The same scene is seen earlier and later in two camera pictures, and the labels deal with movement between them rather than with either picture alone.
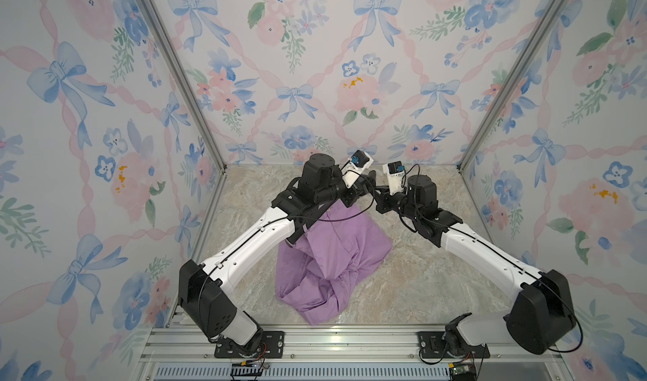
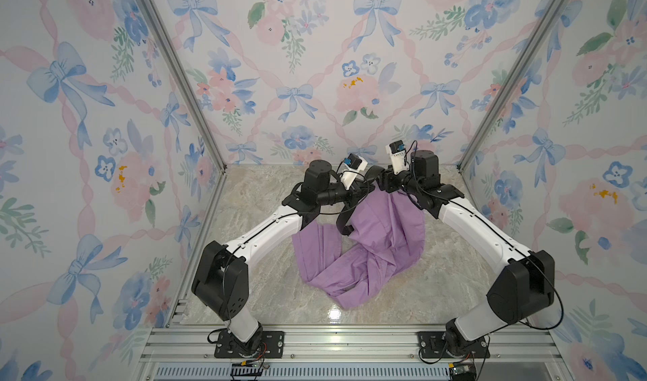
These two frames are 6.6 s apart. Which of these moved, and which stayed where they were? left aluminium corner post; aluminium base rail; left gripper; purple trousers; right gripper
Moved: purple trousers; right gripper
Stayed: left gripper; left aluminium corner post; aluminium base rail
